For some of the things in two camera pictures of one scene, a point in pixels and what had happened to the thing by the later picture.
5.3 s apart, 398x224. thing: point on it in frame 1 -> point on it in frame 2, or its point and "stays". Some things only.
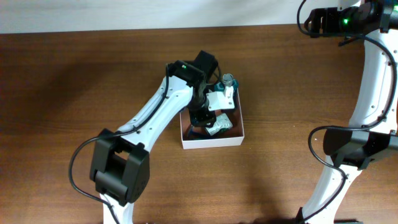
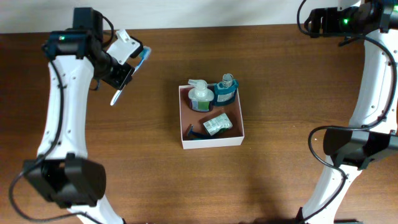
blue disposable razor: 196,135 stays
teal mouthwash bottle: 227,79 stays
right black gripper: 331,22 stays
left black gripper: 203,118 -> 125,77
